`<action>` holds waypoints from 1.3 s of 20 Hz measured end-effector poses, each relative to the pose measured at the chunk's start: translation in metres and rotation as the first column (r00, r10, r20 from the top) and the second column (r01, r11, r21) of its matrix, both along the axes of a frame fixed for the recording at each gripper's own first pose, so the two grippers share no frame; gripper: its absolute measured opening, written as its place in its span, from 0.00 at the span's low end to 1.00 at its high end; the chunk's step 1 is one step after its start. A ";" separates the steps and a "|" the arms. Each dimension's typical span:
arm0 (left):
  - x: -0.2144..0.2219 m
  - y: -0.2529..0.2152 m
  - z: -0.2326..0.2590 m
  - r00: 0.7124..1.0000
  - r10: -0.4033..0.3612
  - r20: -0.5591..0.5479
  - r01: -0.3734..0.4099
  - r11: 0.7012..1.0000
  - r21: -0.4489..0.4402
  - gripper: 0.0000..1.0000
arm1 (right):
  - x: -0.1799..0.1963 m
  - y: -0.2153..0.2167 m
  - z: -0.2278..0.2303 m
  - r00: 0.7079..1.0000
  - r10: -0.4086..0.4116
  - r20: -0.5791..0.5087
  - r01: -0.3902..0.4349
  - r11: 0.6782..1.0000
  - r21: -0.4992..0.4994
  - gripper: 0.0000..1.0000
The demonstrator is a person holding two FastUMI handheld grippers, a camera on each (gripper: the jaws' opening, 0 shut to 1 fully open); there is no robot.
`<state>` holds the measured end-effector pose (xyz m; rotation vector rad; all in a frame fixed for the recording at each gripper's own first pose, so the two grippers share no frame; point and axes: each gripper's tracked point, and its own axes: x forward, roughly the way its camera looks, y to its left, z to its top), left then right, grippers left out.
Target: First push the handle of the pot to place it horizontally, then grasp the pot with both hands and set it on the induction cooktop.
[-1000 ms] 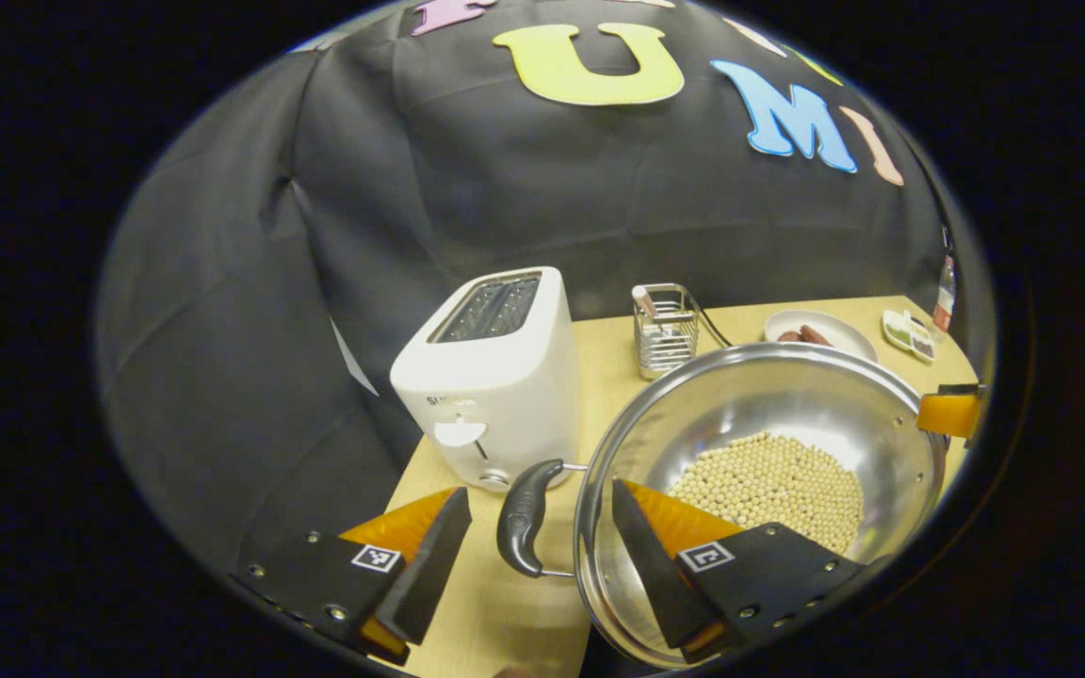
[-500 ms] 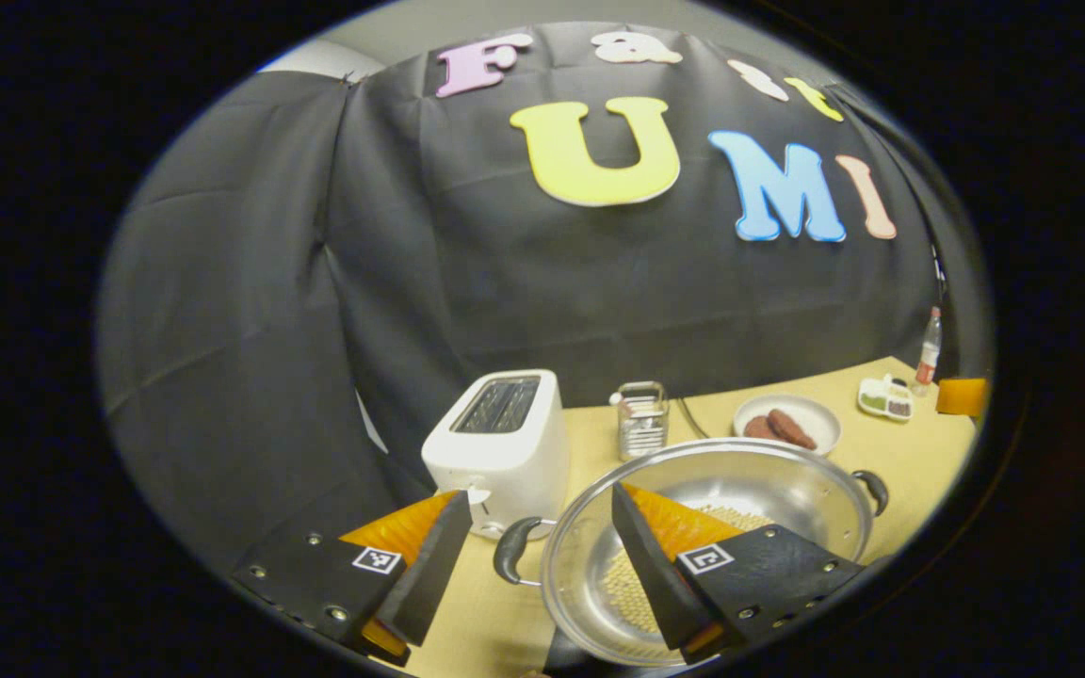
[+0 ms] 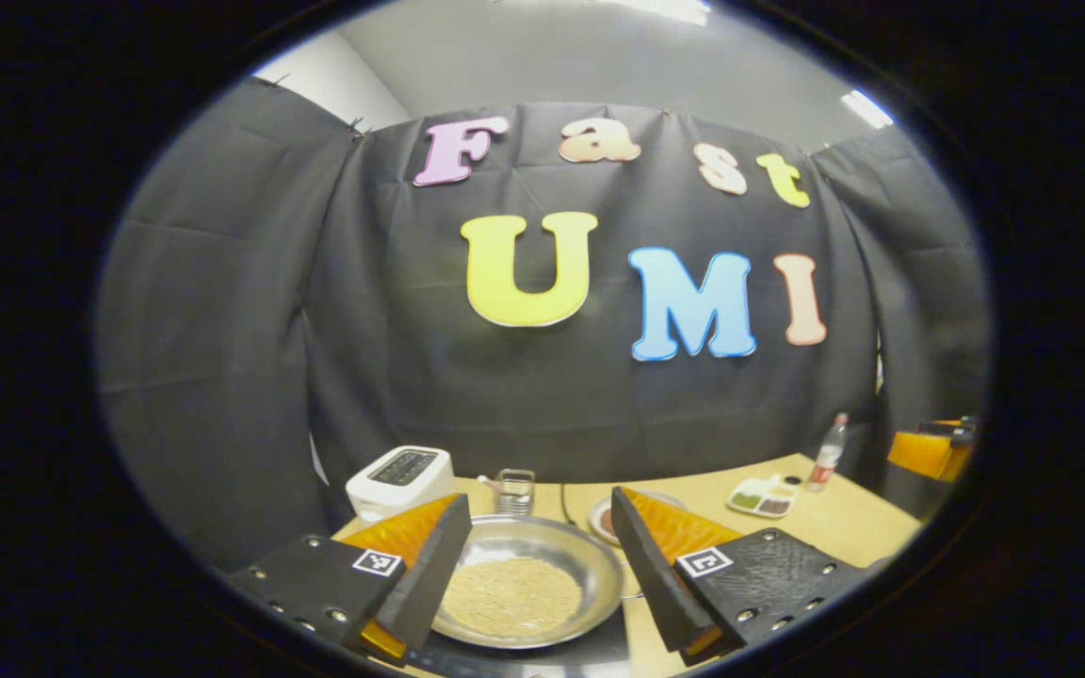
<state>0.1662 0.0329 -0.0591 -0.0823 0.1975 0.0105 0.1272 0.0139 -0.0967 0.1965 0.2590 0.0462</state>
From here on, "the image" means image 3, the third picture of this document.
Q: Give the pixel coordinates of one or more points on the black induction cooktop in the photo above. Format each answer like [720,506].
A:
[599,654]

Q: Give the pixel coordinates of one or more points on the white toaster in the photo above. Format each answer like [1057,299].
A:
[368,499]

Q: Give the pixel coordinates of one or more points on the white divided dish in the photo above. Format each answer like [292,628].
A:
[752,484]

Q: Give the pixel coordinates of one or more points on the brown meat patty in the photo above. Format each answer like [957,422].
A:
[607,521]

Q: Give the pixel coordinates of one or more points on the pile of soybeans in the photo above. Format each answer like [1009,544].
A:
[514,595]

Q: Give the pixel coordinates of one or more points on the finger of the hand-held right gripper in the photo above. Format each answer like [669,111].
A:
[952,428]
[919,454]

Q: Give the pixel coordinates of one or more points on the clear plastic water bottle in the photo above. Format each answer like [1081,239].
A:
[827,461]

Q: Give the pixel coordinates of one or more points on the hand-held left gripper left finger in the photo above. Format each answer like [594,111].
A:
[429,584]

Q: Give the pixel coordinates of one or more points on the pile of green beans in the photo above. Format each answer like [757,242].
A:
[746,500]

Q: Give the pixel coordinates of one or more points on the stainless steel pot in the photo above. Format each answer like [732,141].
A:
[542,537]

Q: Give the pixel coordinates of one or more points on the pink striped straw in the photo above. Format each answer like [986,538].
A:
[488,481]

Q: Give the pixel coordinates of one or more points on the pile of dark red beans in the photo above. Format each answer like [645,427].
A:
[774,507]

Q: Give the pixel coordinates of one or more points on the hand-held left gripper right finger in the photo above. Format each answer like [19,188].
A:
[651,584]

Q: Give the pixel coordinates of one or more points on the round white plate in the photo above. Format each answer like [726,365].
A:
[596,529]

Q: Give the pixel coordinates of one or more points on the black backdrop cloth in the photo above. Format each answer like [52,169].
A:
[364,330]

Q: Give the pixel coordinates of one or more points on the small ceiling light panel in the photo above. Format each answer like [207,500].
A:
[867,109]

